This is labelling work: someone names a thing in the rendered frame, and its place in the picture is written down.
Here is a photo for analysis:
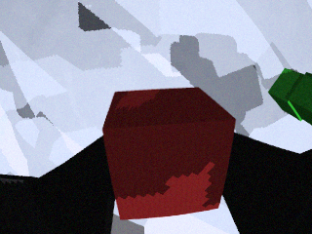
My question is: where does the red block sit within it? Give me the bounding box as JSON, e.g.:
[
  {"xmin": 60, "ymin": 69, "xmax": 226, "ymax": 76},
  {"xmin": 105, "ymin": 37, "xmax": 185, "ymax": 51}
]
[{"xmin": 102, "ymin": 87, "xmax": 235, "ymax": 219}]

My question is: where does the green block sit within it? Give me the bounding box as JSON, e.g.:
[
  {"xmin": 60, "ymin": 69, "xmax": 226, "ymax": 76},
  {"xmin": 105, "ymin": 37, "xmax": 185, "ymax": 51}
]
[
  {"xmin": 289, "ymin": 73, "xmax": 312, "ymax": 125},
  {"xmin": 268, "ymin": 69, "xmax": 305, "ymax": 121}
]

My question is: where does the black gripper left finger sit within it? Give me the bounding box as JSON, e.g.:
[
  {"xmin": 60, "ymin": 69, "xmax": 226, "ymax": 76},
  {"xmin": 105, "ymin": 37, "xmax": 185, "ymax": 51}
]
[{"xmin": 0, "ymin": 136, "xmax": 116, "ymax": 234}]

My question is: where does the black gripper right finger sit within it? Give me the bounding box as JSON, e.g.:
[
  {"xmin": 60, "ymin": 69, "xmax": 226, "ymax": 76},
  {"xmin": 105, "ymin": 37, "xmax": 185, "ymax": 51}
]
[{"xmin": 222, "ymin": 133, "xmax": 312, "ymax": 234}]

